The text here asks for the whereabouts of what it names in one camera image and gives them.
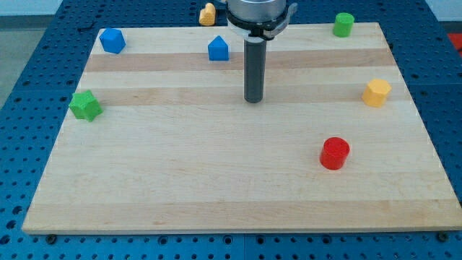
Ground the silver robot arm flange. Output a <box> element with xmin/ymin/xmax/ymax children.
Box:
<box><xmin>225</xmin><ymin>0</ymin><xmax>298</xmax><ymax>43</ymax></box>

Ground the blue triangle block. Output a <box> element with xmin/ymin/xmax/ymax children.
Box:
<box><xmin>208</xmin><ymin>35</ymin><xmax>230</xmax><ymax>61</ymax></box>

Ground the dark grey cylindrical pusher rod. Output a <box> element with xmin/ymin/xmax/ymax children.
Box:
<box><xmin>244</xmin><ymin>40</ymin><xmax>266</xmax><ymax>103</ymax></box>

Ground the red cylinder block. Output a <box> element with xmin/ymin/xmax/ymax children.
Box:
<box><xmin>319</xmin><ymin>136</ymin><xmax>350</xmax><ymax>170</ymax></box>

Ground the wooden board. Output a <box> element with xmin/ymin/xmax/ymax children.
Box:
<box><xmin>22</xmin><ymin>22</ymin><xmax>461</xmax><ymax>235</ymax></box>

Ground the yellow heart block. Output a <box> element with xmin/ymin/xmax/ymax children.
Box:
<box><xmin>199</xmin><ymin>3</ymin><xmax>216</xmax><ymax>26</ymax></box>

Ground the yellow hexagon block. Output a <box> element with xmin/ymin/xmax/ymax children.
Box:
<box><xmin>362</xmin><ymin>79</ymin><xmax>392</xmax><ymax>108</ymax></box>

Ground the blue cube block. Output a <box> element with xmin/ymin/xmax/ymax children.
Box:
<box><xmin>99</xmin><ymin>28</ymin><xmax>126</xmax><ymax>54</ymax></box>

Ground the green star block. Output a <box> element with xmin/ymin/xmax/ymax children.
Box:
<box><xmin>69</xmin><ymin>90</ymin><xmax>103</xmax><ymax>122</ymax></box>

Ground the green cylinder block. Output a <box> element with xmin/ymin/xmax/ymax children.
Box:
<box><xmin>333</xmin><ymin>12</ymin><xmax>355</xmax><ymax>38</ymax></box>

